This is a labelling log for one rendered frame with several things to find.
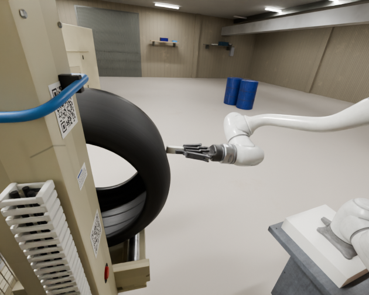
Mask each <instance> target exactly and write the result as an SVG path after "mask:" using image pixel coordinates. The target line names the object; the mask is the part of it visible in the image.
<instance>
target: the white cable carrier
mask: <svg viewBox="0 0 369 295"><path fill-rule="evenodd" d="M54 187H55V186H54V182H53V180H47V181H46V182H39V183H24V184H18V183H11V184H10V185H9V186H7V188H6V189H4V191H3V192H2V193H1V194H0V208H2V209H1V213H2V215H3V216H4V217H7V219H6V223H7V224H8V225H9V226H11V232H12V233H13V234H14V235H15V234H16V235H15V239H16V241H17V242H20V243H19V247H20V248H21V250H24V251H23V252H24V254H25V256H28V258H27V260H28V262H29V263H31V264H30V265H31V267H32V269H34V273H35V275H36V276H37V277H38V279H39V280H41V282H40V283H41V284H42V286H43V288H44V290H45V291H46V294H47V295H92V294H91V290H90V287H89V285H88V281H87V279H86V277H85V273H84V269H83V267H82V264H81V262H80V258H78V253H77V249H76V246H75V244H74V241H73V240H72V239H73V238H72V235H71V234H70V230H69V228H68V224H67V221H65V220H66V217H65V214H64V213H63V209H62V206H59V205H60V200H59V198H57V192H56V190H54ZM19 190H22V191H23V193H18V192H19ZM31 215H34V217H31ZM36 222H37V224H38V225H36V224H35V223H36ZM39 230H41V232H38V231H39ZM43 238H44V239H43ZM57 271H59V272H57ZM60 276H61V277H60Z"/></svg>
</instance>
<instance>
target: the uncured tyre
mask: <svg viewBox="0 0 369 295"><path fill-rule="evenodd" d="M75 94H76V99H77V105H78V110H79V113H80V118H81V123H82V127H83V132H84V137H85V140H86V144H89V145H94V146H98V147H101V148H103V149H107V150H109V151H111V152H113V153H115V154H117V155H118V156H120V157H122V158H123V159H125V160H126V161H127V162H128V163H129V164H131V165H132V166H133V167H134V168H135V170H136V171H137V172H136V173H135V174H134V175H133V176H132V177H131V178H129V179H128V180H126V181H124V182H122V183H120V184H117V185H114V186H109V187H96V188H95V189H96V192H97V197H98V203H99V206H100V211H101V216H102V222H103V225H104V231H105V236H106V239H107V244H108V247H112V246H115V245H118V244H119V243H122V242H124V241H126V240H128V239H130V238H132V237H133V236H135V235H136V234H138V233H139V232H141V231H142V230H143V229H144V228H146V227H147V226H148V225H149V224H150V223H151V222H152V221H153V220H154V219H155V218H156V217H157V216H158V215H159V213H160V212H161V210H162V208H163V207H164V205H165V203H166V200H167V198H168V194H169V189H170V180H171V174H170V166H169V161H168V157H167V154H166V150H165V146H164V142H163V139H162V136H161V134H160V132H159V130H158V128H157V127H156V125H155V124H154V122H153V121H152V120H151V119H150V117H149V116H148V115H147V114H146V113H145V112H143V110H141V109H140V108H139V107H138V106H136V105H135V104H133V103H132V102H131V101H128V100H127V99H125V98H123V97H121V96H119V95H117V94H113V93H111V92H108V91H104V90H99V89H95V88H87V87H84V91H83V92H82V93H75Z"/></svg>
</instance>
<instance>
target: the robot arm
mask: <svg viewBox="0 0 369 295"><path fill-rule="evenodd" d="M262 126H278V127H282V128H289V129H296V130H300V131H307V132H319V133H326V132H337V131H343V130H347V129H353V128H359V127H362V126H369V97H368V98H366V99H364V100H362V101H360V102H358V103H356V104H354V105H352V106H351V107H349V108H347V109H345V110H343V111H341V112H339V113H336V114H334V115H331V116H324V117H309V116H295V115H281V114H262V115H256V116H246V115H243V116H242V115H241V114H239V113H237V112H232V113H230V114H228V115H227V116H226V117H225V119H224V133H225V137H226V140H227V142H228V144H225V143H222V144H220V145H215V144H213V145H211V146H210V147H207V146H202V143H198V144H183V146H166V153H168V154H178V155H184V156H185V157H186V158H189V159H196V160H202V161H205V162H207V163H208V162H209V160H211V161H212V162H219V163H221V164H233V165H236V166H242V167H248V166H257V165H259V164H260V163H261V162H262V161H263V159H264V151H263V150H262V149H261V148H260V147H259V146H257V145H254V143H253V142H252V141H251V139H250V136H251V135H253V134H254V131H255V130H256V129H257V128H259V127H262ZM321 221H322V222H323V223H324V224H325V227H318V228H317V232H319V233H320V234H322V235H323V236H324V237H325V238H326V239H327V240H328V241H329V242H330V243H331V244H332V245H333V246H334V247H335V248H336V249H337V250H339V251H340V253H341V254H342V255H343V256H344V257H345V258H346V259H348V260H351V259H352V257H354V256H357V255H358V256H359V258H360V259H361V261H362V262H363V264H364V265H365V267H366V268H367V269H368V271H369V200H368V199H366V198H355V199H351V200H349V201H347V202H346V203H344V204H343V205H342V206H341V207H340V208H339V210H338V211H337V212H336V214H335V216H334V218H333V220H332V221H331V220H329V219H327V218H326V217H323V218H321Z"/></svg>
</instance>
